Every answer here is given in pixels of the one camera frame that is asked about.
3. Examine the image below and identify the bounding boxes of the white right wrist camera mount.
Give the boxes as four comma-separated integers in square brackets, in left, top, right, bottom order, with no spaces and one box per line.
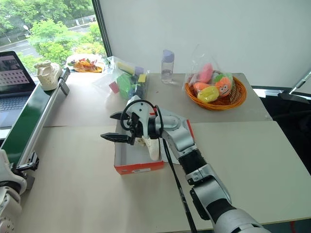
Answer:
[125,99,156,140]

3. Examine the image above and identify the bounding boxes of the dark window frame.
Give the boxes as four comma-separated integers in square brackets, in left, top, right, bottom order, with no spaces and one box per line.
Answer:
[91,0,113,58]

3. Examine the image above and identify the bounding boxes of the black office chair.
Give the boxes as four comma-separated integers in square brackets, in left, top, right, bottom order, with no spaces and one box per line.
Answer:
[251,70,311,105]

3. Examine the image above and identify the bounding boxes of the yellow sponge block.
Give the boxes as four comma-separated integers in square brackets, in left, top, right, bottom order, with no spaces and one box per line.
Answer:
[116,61,136,75]

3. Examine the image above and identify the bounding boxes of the green block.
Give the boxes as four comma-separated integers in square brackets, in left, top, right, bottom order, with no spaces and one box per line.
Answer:
[116,72,133,100]

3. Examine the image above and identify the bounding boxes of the orange woven basket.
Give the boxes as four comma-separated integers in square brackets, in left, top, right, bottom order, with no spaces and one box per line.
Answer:
[185,72,248,111]

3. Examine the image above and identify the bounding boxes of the yellow plush toy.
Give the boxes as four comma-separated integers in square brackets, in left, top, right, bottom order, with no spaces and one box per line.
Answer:
[197,85,220,103]

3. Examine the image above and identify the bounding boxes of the orange plush toy with face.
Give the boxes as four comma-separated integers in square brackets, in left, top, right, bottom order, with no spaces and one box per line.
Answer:
[214,74,234,98]

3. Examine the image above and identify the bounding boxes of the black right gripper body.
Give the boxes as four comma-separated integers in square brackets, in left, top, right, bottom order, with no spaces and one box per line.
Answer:
[121,113,146,146]

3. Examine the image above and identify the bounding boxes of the open laptop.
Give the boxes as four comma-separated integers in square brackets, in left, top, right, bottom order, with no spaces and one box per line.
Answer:
[0,50,37,130]

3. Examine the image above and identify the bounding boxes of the red shoebox with open lid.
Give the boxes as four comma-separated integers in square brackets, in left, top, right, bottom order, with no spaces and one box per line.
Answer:
[113,106,195,176]

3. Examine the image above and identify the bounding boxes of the clear plastic toy bag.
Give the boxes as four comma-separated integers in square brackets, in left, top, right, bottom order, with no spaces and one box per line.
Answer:
[183,44,236,103]

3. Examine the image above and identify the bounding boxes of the magenta block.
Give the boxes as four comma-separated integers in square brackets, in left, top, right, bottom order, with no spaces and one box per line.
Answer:
[108,82,121,94]

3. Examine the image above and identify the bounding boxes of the clear bag of blocks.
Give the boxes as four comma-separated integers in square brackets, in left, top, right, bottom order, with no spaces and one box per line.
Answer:
[91,55,152,100]

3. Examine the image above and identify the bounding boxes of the pink plush toy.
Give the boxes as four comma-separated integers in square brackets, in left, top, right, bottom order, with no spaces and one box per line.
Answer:
[198,63,214,83]

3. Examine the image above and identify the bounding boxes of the white knit shoe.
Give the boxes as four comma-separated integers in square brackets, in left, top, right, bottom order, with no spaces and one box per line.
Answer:
[34,60,64,91]
[138,136,161,161]

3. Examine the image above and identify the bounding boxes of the green conveyor belt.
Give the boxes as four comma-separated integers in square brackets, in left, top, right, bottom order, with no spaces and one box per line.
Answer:
[0,67,71,172]

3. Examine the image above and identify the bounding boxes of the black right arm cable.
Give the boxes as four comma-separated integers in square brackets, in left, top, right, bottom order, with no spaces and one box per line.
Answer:
[120,99,198,233]

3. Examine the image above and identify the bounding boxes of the clear bottle with purple cap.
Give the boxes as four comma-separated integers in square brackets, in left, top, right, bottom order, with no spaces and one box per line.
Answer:
[160,49,176,84]

